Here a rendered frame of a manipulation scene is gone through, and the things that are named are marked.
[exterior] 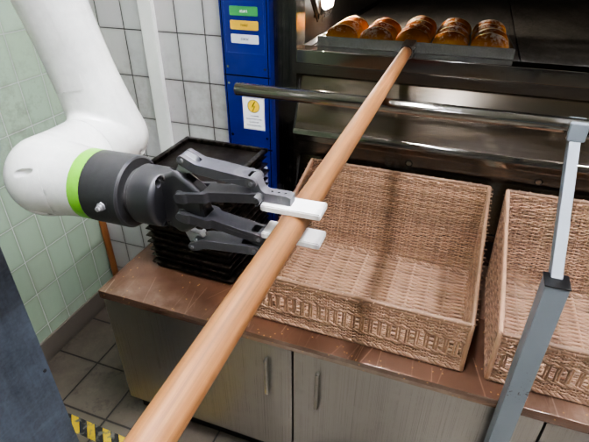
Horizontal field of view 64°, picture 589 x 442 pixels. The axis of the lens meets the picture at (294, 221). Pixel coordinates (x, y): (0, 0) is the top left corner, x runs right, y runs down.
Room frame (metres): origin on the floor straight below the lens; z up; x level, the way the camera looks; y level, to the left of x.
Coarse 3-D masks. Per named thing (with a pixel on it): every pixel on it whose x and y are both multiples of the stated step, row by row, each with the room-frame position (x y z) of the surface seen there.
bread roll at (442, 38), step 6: (450, 30) 1.40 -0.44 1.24; (438, 36) 1.39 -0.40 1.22; (444, 36) 1.38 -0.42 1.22; (450, 36) 1.37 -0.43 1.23; (456, 36) 1.37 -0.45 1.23; (462, 36) 1.37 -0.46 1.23; (432, 42) 1.40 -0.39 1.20; (438, 42) 1.38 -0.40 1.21; (444, 42) 1.37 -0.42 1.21; (450, 42) 1.36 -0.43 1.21; (456, 42) 1.36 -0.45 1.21; (462, 42) 1.36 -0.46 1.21
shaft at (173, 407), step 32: (384, 96) 0.91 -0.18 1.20; (352, 128) 0.71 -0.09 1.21; (320, 192) 0.51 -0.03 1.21; (288, 224) 0.42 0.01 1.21; (256, 256) 0.37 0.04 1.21; (288, 256) 0.39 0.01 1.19; (256, 288) 0.32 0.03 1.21; (224, 320) 0.28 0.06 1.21; (192, 352) 0.25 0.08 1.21; (224, 352) 0.25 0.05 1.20; (192, 384) 0.22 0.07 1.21; (160, 416) 0.19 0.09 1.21; (192, 416) 0.20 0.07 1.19
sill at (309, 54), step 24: (312, 48) 1.44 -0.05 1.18; (336, 48) 1.44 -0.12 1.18; (408, 72) 1.32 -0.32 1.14; (432, 72) 1.30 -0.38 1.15; (456, 72) 1.28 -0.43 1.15; (480, 72) 1.25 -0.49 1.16; (504, 72) 1.24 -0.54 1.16; (528, 72) 1.22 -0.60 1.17; (552, 72) 1.20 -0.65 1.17; (576, 72) 1.18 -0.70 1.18
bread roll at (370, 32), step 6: (366, 30) 1.46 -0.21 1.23; (372, 30) 1.45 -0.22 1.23; (378, 30) 1.44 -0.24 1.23; (384, 30) 1.44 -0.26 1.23; (360, 36) 1.46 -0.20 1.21; (366, 36) 1.44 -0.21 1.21; (372, 36) 1.44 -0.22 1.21; (378, 36) 1.43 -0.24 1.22; (384, 36) 1.43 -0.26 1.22; (390, 36) 1.43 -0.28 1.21
